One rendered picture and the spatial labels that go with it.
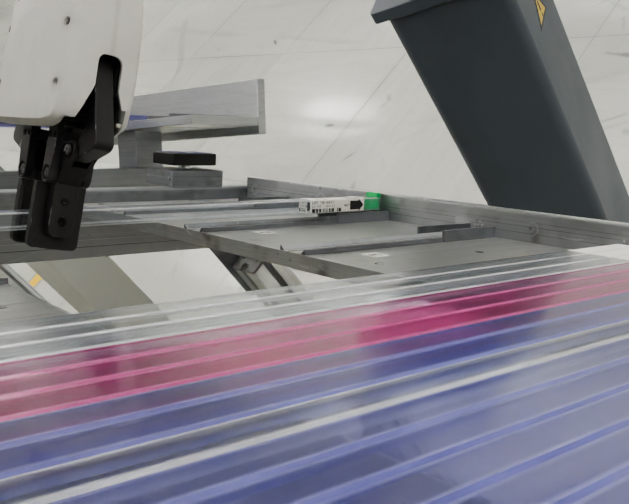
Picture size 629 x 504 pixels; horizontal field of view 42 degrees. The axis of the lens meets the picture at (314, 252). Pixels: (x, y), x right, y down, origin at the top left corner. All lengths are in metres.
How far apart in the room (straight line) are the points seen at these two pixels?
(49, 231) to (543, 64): 0.76
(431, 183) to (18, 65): 1.51
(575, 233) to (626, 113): 1.31
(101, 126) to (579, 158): 0.84
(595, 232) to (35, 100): 0.37
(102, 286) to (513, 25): 0.60
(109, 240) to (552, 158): 0.67
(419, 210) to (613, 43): 1.49
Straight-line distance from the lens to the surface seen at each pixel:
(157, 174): 0.82
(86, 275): 1.00
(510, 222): 0.62
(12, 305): 0.35
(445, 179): 1.94
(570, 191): 1.24
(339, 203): 0.67
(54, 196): 0.51
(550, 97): 1.14
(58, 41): 0.50
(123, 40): 0.50
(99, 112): 0.49
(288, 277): 0.93
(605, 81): 2.01
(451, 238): 0.59
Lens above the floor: 1.13
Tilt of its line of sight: 35 degrees down
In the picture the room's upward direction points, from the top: 37 degrees counter-clockwise
